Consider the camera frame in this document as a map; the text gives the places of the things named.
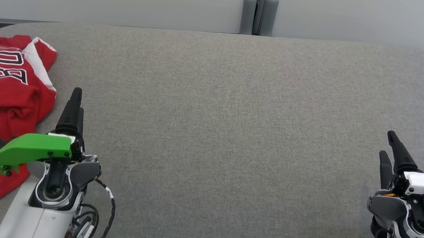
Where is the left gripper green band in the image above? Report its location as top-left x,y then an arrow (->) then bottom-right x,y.
0,77 -> 95,186

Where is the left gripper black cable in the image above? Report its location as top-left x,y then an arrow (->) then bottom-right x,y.
67,174 -> 121,238

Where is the grey metal frame post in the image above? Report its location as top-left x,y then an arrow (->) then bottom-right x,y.
238,0 -> 280,39

